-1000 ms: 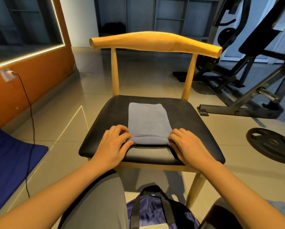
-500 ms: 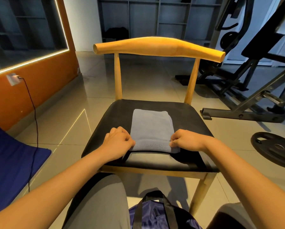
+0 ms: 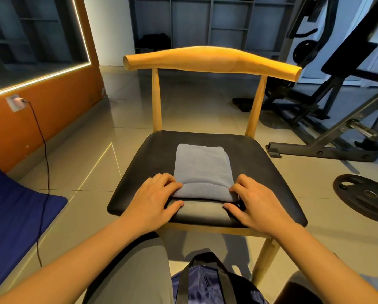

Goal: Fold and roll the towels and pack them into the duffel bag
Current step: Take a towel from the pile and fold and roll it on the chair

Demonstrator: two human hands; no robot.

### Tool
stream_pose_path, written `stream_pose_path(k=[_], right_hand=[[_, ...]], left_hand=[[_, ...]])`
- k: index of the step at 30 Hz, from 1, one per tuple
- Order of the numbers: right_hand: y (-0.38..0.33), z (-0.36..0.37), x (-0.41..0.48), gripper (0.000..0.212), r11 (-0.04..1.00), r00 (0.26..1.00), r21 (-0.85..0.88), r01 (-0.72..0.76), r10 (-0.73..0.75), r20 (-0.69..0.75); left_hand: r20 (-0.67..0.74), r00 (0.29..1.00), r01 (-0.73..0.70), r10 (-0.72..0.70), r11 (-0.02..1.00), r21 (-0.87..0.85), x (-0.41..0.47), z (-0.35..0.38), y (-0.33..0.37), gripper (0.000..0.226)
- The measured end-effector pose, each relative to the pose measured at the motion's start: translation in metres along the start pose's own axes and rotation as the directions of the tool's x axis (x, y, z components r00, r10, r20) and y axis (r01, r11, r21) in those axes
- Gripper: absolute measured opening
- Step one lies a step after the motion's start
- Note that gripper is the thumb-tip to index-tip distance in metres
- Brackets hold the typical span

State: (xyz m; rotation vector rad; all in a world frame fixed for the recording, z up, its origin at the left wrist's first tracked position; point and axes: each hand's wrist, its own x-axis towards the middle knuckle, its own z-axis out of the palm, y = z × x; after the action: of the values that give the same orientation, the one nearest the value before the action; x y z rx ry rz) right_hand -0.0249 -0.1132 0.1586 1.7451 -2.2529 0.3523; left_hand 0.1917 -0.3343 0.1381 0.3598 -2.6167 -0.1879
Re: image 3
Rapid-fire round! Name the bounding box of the person's right hand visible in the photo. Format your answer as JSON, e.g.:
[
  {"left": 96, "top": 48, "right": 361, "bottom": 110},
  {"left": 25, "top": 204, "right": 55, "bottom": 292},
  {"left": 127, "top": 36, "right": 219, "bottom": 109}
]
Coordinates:
[{"left": 223, "top": 174, "right": 296, "bottom": 237}]

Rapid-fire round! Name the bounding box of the person's left hand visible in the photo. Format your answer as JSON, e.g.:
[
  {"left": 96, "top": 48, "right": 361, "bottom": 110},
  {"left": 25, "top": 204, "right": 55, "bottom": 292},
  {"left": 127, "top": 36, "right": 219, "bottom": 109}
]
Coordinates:
[{"left": 121, "top": 173, "right": 185, "bottom": 236}]

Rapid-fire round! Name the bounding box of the single blue-grey towel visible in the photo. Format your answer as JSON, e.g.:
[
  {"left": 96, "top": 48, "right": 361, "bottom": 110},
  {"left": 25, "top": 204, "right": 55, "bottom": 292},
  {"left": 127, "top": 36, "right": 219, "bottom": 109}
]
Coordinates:
[{"left": 172, "top": 144, "right": 240, "bottom": 204}]

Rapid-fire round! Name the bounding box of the navy blue bag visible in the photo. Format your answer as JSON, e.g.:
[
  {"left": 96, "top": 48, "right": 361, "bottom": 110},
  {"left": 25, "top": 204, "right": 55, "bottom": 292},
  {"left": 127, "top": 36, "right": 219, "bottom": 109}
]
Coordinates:
[{"left": 171, "top": 252, "right": 270, "bottom": 304}]

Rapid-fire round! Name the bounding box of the person's right forearm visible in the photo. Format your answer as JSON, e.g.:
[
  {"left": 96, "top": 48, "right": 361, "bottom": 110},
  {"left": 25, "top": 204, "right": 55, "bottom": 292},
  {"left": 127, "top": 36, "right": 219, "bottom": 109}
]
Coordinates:
[{"left": 271, "top": 221, "right": 378, "bottom": 304}]

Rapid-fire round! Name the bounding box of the person's left forearm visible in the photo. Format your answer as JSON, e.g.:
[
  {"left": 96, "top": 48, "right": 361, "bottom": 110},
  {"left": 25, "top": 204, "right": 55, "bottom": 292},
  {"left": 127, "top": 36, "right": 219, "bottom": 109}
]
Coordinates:
[{"left": 0, "top": 215, "right": 145, "bottom": 304}]

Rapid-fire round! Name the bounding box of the person's left leg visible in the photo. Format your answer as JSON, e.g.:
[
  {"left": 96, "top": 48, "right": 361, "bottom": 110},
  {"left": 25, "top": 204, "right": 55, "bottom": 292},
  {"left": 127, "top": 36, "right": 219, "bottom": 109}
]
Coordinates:
[{"left": 83, "top": 232, "right": 175, "bottom": 304}]

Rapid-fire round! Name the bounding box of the wooden chair with black seat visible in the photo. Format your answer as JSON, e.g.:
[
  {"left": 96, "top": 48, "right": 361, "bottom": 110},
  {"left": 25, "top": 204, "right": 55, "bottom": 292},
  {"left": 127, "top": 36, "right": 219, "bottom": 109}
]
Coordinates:
[{"left": 107, "top": 46, "right": 309, "bottom": 286}]

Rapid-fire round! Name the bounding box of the black and grey gym machine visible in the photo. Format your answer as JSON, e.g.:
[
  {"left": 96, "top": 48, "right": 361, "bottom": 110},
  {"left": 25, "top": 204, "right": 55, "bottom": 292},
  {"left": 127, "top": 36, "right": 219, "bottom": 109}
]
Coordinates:
[{"left": 232, "top": 0, "right": 378, "bottom": 163}]

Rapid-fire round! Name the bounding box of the loose black weight plate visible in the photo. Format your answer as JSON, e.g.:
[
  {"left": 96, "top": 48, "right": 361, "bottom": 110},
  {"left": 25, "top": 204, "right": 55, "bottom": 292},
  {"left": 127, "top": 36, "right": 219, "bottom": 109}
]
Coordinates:
[{"left": 332, "top": 174, "right": 378, "bottom": 226}]

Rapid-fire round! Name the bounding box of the dark blue mat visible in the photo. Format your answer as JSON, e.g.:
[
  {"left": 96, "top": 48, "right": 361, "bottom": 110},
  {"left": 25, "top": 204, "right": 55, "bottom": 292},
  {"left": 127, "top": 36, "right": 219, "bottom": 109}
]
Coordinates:
[{"left": 0, "top": 156, "right": 69, "bottom": 300}]

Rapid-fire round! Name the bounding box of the grey shelf unit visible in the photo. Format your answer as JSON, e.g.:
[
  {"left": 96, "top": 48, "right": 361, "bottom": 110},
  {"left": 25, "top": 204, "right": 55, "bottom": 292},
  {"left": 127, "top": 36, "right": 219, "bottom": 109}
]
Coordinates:
[{"left": 129, "top": 0, "right": 304, "bottom": 61}]

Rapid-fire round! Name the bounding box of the black cable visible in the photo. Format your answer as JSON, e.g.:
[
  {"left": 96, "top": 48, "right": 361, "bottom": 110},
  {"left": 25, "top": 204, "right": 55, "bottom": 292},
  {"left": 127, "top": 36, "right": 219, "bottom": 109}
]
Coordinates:
[{"left": 23, "top": 99, "right": 51, "bottom": 267}]

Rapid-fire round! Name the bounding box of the white wall socket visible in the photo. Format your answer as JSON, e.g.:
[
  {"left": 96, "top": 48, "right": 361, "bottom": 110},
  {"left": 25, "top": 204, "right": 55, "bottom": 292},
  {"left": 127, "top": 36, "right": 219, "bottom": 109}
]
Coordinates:
[{"left": 5, "top": 93, "right": 28, "bottom": 113}]

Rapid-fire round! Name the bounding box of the wall mirror with light strip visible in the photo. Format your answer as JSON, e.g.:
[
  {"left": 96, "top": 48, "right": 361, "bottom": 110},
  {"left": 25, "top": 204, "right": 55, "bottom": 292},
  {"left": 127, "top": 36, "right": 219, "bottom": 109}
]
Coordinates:
[{"left": 0, "top": 0, "right": 92, "bottom": 100}]

